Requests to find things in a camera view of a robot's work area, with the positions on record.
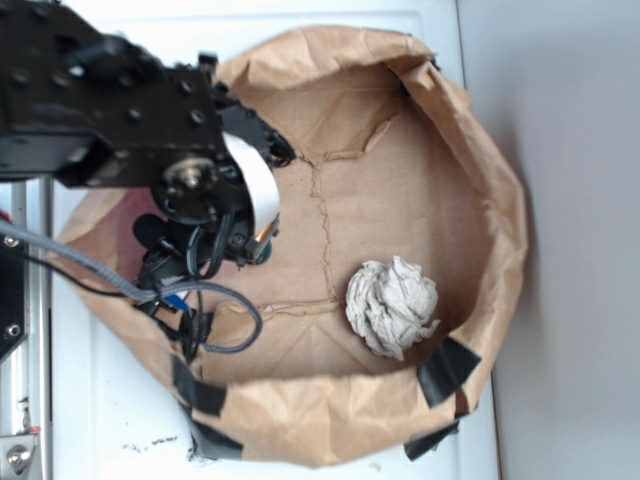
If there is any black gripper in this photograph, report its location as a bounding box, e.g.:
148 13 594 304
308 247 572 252
133 79 295 288

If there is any green plastic pickle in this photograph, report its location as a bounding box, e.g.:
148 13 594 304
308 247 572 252
255 243 272 265

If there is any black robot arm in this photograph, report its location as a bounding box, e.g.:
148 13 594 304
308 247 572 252
1 1 295 304

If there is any brown paper bag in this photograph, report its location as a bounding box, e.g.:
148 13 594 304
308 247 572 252
82 26 528 467

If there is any crumpled white paper ball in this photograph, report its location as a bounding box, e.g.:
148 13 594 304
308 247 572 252
345 255 440 361

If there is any white ribbon cable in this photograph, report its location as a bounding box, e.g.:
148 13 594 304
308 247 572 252
222 130 282 232

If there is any grey braided cable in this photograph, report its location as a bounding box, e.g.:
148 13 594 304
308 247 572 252
0 219 265 356

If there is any aluminium rail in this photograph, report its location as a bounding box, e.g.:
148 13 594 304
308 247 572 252
0 177 54 480

